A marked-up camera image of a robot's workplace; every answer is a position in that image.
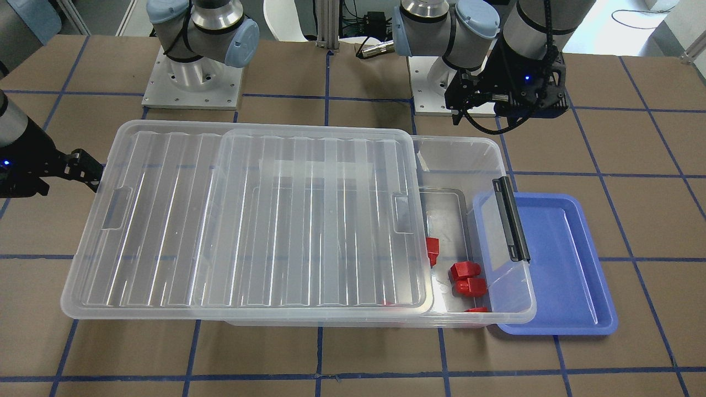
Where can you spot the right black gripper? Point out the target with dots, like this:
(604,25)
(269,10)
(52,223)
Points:
(34,156)

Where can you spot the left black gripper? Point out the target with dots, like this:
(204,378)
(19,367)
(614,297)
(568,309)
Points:
(499,70)

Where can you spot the clear plastic box lid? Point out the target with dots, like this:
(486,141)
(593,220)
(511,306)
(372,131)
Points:
(213,220)

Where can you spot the red block from tray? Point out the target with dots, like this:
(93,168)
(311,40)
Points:
(433,250)

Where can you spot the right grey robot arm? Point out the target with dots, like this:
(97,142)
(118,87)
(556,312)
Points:
(205,45)

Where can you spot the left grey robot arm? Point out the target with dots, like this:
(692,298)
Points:
(464,33)

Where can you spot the clear plastic storage box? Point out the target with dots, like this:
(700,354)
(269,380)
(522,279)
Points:
(451,171)

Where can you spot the red block middle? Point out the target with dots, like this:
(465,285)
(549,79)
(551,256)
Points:
(463,270)

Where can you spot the blue plastic tray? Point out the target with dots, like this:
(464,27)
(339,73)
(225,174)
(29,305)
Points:
(561,290)

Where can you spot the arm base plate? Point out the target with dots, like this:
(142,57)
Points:
(429,78)
(200,85)

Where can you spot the aluminium frame post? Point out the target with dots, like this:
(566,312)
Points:
(327,19)

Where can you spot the black box latch handle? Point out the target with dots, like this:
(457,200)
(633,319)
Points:
(510,219)

